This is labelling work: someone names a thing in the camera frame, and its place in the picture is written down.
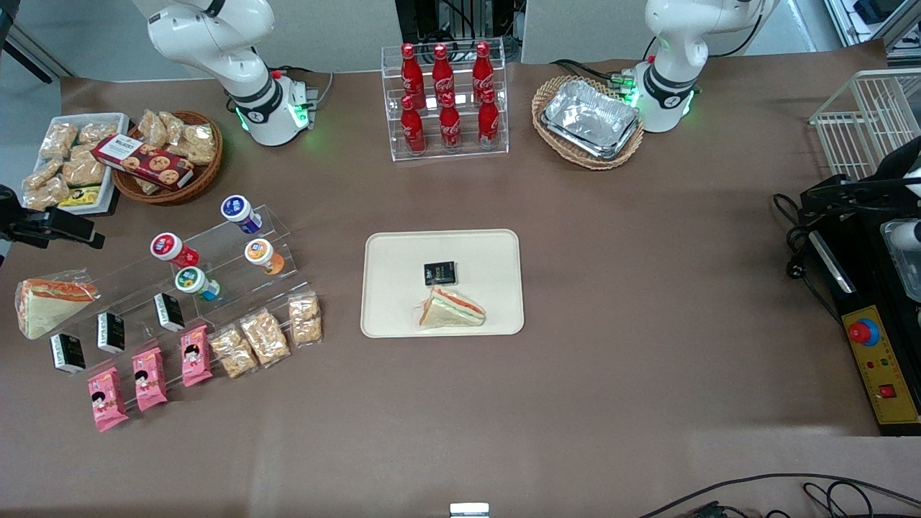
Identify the brown wicker basket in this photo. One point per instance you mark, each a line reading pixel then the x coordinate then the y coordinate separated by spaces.
pixel 205 180

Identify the pink snack packet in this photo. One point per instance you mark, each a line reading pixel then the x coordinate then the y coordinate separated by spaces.
pixel 150 380
pixel 107 399
pixel 195 356

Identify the yellow snack packet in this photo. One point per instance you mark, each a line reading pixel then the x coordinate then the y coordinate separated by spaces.
pixel 80 197

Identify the orange gum bottle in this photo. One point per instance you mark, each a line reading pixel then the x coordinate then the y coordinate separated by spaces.
pixel 260 255

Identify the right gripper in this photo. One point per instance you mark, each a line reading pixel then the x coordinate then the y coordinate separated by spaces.
pixel 10 213

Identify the large wrapped triangle sandwich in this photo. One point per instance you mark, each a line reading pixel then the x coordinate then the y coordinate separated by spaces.
pixel 47 306

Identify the red cookie box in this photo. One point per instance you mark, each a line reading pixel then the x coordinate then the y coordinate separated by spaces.
pixel 144 162

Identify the white rectangular snack tray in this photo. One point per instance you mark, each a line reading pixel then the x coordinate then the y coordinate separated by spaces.
pixel 119 122

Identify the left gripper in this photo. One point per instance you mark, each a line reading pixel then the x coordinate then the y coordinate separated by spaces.
pixel 882 181

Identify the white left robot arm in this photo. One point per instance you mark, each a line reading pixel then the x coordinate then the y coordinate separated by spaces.
pixel 676 65

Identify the red cola bottle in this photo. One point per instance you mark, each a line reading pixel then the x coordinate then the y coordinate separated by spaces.
pixel 488 121
pixel 442 72
pixel 483 70
pixel 410 72
pixel 412 129
pixel 450 126

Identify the small wrapped triangle sandwich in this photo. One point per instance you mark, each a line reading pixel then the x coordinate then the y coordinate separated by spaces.
pixel 450 313

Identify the black equipment rack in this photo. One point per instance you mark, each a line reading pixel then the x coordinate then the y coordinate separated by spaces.
pixel 424 18

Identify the blue gum bottle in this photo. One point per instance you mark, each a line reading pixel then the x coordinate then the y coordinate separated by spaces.
pixel 239 211

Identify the clear acrylic bottle rack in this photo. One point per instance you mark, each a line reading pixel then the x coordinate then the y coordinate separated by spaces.
pixel 464 147

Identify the green gum bottle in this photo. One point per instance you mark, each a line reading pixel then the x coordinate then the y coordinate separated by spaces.
pixel 194 282

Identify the black white small carton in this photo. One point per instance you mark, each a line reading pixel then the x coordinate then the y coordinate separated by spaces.
pixel 111 332
pixel 68 352
pixel 170 312

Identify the clear acrylic snack riser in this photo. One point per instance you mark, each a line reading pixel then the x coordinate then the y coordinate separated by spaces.
pixel 137 338

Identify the light wicker basket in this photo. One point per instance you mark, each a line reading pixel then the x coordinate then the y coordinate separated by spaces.
pixel 547 97

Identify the black gum box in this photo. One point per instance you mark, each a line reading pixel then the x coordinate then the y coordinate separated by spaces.
pixel 439 273

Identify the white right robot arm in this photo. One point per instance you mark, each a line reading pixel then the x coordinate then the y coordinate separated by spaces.
pixel 216 50

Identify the clear acrylic gum riser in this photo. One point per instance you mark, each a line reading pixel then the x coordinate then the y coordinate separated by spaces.
pixel 230 288

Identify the red gum bottle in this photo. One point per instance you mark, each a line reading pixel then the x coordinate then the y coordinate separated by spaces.
pixel 171 249

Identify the black yellow control box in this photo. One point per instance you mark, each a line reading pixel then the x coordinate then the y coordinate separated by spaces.
pixel 881 360

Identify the stacked aluminium foil trays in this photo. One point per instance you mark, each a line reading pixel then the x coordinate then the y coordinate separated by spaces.
pixel 590 119

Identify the clear plastic container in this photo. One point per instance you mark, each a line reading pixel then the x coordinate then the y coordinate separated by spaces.
pixel 905 259

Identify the clear bag of crackers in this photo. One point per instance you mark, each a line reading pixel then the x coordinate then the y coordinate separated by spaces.
pixel 40 173
pixel 47 194
pixel 173 126
pixel 265 338
pixel 305 319
pixel 152 128
pixel 57 140
pixel 198 144
pixel 233 352
pixel 83 171
pixel 97 132

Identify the beige plastic tray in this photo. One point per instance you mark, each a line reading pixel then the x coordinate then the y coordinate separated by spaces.
pixel 489 288

